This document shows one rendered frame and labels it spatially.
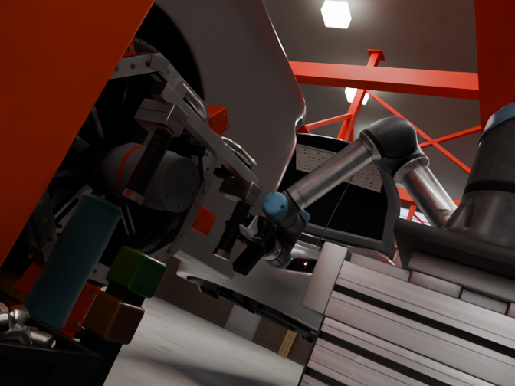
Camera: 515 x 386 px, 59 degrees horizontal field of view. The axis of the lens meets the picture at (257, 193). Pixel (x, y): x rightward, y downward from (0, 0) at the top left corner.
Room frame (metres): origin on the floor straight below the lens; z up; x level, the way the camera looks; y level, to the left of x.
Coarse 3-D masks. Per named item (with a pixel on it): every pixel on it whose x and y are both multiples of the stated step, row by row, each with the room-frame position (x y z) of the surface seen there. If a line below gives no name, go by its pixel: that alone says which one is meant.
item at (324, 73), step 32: (480, 0) 2.33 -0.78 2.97; (512, 0) 2.23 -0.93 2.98; (480, 32) 2.57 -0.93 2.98; (512, 32) 2.46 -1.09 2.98; (320, 64) 4.37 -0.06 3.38; (480, 64) 2.86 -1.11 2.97; (512, 64) 2.72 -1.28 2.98; (448, 96) 3.74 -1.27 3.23; (480, 96) 3.20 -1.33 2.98; (512, 96) 3.04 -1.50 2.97; (352, 128) 7.57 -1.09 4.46; (416, 128) 6.76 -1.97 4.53; (480, 128) 6.24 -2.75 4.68
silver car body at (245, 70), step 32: (160, 0) 1.11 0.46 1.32; (192, 0) 1.19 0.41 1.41; (224, 0) 1.27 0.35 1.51; (256, 0) 1.40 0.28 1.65; (192, 32) 1.23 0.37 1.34; (224, 32) 1.32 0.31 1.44; (256, 32) 1.44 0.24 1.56; (224, 64) 1.38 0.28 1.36; (256, 64) 1.50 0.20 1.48; (288, 64) 1.68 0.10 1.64; (224, 96) 1.44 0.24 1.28; (256, 96) 1.57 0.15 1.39; (288, 96) 1.72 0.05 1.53; (256, 128) 1.63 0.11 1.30; (288, 128) 1.80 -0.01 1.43; (256, 160) 1.71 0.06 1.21; (288, 160) 1.92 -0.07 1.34; (224, 224) 1.69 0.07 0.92; (192, 256) 1.62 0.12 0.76
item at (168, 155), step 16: (128, 144) 1.06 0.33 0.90; (112, 160) 1.04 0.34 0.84; (128, 160) 1.01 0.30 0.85; (176, 160) 0.97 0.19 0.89; (112, 176) 1.04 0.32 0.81; (128, 176) 1.01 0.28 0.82; (160, 176) 0.96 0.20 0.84; (176, 176) 0.98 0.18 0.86; (192, 176) 1.02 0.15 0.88; (160, 192) 0.97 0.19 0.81; (176, 192) 1.00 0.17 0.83; (192, 192) 1.04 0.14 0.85; (160, 208) 1.05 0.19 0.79; (176, 208) 1.02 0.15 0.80
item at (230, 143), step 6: (186, 132) 1.07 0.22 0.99; (216, 132) 1.04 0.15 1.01; (222, 138) 1.03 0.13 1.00; (228, 138) 1.04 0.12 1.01; (228, 144) 1.04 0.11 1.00; (234, 144) 1.04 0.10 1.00; (234, 150) 1.05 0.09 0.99; (240, 150) 1.06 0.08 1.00; (240, 156) 1.07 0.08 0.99; (246, 156) 1.08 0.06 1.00; (246, 162) 1.10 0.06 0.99; (252, 162) 1.11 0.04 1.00; (252, 168) 1.12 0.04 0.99
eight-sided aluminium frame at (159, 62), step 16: (128, 64) 0.94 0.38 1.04; (144, 64) 0.97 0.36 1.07; (160, 64) 1.00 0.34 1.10; (160, 80) 1.08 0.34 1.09; (192, 160) 1.27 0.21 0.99; (208, 160) 1.26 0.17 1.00; (208, 176) 1.28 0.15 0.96; (48, 208) 0.95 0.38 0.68; (192, 208) 1.29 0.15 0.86; (32, 224) 0.95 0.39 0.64; (48, 224) 0.96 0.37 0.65; (176, 224) 1.32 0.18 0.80; (32, 240) 1.00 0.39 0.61; (48, 240) 0.99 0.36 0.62; (160, 240) 1.30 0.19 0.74; (176, 240) 1.28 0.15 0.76; (48, 256) 0.99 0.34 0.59; (160, 256) 1.26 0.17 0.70; (96, 272) 1.11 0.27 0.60
